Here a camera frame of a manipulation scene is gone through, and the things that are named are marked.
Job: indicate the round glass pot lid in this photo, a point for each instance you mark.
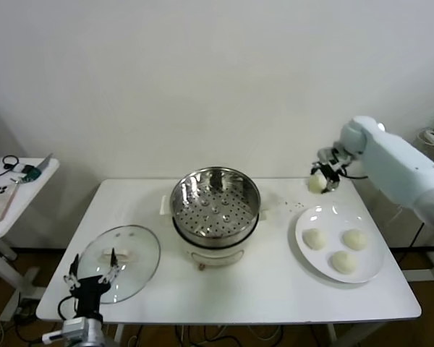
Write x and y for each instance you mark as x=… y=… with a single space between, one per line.
x=143 y=253

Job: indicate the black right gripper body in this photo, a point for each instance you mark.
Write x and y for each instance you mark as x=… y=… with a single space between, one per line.
x=331 y=170

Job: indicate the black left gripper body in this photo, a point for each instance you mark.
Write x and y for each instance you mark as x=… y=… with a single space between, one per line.
x=88 y=292

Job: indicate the beige phone in clear case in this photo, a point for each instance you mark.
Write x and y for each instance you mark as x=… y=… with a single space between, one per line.
x=0 y=202

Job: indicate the large white plate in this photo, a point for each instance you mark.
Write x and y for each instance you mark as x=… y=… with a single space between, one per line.
x=369 y=264

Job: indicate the small green device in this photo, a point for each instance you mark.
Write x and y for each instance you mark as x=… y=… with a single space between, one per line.
x=32 y=171

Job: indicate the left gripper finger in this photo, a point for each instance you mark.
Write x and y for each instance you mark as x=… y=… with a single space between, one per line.
x=72 y=273
x=112 y=265

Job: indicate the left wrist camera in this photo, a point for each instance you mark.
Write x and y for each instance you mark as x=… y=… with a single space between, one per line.
x=74 y=326

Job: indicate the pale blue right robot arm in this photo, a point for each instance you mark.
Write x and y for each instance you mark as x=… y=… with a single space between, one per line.
x=401 y=170

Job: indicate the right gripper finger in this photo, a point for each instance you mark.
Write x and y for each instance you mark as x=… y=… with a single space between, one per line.
x=331 y=184
x=315 y=168

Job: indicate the white steamed baozi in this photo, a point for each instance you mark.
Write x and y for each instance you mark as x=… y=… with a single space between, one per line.
x=316 y=185
x=355 y=239
x=343 y=262
x=314 y=239

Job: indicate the grey laptop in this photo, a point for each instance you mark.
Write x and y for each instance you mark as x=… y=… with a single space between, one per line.
x=45 y=162

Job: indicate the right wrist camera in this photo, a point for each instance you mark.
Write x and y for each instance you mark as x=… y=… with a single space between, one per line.
x=327 y=153

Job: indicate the white electric cooker pot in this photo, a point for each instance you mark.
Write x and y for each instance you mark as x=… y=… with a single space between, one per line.
x=217 y=257

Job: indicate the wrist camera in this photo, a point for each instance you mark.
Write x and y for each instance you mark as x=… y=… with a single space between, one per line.
x=74 y=326
x=327 y=153

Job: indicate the white side table with clutter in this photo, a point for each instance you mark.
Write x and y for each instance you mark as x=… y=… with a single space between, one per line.
x=32 y=191

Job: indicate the perforated steel steamer basket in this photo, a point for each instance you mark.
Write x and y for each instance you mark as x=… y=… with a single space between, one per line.
x=217 y=217

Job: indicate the small white charger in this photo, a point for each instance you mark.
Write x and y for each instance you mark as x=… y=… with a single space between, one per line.
x=19 y=168

